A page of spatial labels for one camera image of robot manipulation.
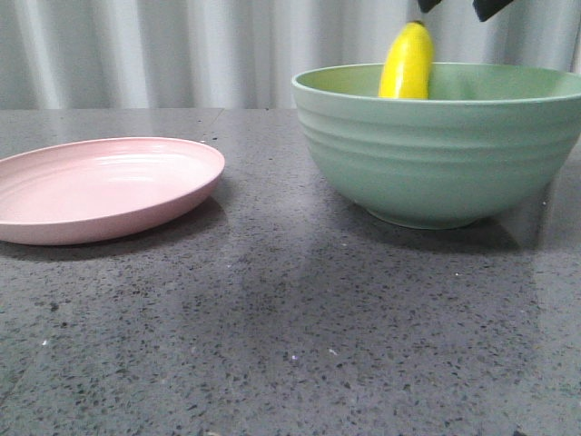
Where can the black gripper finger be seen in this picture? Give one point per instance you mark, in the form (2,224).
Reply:
(425,6)
(486,9)

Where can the yellow banana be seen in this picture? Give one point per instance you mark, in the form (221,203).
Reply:
(407,68)

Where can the pink plate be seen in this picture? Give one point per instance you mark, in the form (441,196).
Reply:
(97,190)

